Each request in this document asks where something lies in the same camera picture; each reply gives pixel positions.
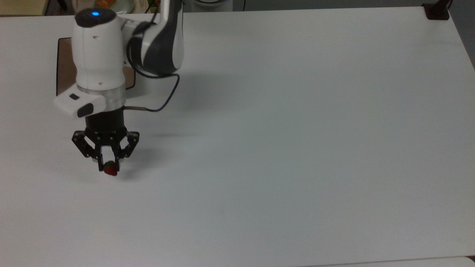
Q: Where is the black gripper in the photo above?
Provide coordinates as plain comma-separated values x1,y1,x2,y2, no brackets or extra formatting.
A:
72,107,141,172

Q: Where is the square brown ceramic plate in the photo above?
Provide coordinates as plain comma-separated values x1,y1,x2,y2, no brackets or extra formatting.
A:
56,37,136,97

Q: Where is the white bowl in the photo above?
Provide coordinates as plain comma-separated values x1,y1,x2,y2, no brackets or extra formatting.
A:
72,0,134,14

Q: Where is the light wooden board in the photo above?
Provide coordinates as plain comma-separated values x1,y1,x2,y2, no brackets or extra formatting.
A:
0,0,49,16

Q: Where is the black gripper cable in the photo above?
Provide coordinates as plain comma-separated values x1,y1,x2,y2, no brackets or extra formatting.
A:
124,22,181,112

